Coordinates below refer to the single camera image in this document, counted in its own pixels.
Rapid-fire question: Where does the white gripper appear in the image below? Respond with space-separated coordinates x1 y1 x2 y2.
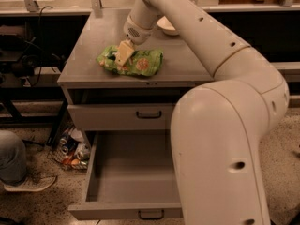
115 15 154 67

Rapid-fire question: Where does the green rice chip bag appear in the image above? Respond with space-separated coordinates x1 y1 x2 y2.
97 45 163 77

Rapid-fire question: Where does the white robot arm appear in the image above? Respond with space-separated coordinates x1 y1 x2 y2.
117 0 289 225

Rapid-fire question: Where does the grey drawer cabinet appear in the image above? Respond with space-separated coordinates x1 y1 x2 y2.
58 8 212 145

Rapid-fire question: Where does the grey upper drawer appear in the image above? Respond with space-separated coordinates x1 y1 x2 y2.
67 104 173 131

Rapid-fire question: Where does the grey open lower drawer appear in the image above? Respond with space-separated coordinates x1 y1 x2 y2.
68 130 182 220

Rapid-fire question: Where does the white ceramic bowl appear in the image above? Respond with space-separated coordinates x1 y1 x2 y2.
157 17 178 36

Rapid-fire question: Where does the black machine on shelf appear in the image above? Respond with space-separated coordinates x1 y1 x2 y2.
0 24 39 77

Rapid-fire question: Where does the person's jeans leg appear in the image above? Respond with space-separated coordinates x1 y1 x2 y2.
0 130 27 186

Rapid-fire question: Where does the white sneaker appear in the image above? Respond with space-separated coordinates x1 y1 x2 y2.
3 172 56 192

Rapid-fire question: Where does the black upper drawer handle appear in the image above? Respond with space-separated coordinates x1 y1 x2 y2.
136 111 162 119

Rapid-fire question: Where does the black drawer handle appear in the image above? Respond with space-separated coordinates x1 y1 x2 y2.
138 209 165 220
136 111 162 119

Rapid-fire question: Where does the black cable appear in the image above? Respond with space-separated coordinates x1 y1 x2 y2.
29 6 54 88

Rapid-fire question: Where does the wire basket with cans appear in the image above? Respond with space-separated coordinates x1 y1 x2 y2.
47 126 91 170

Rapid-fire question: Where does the black lower drawer handle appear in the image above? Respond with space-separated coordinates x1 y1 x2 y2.
138 209 165 220

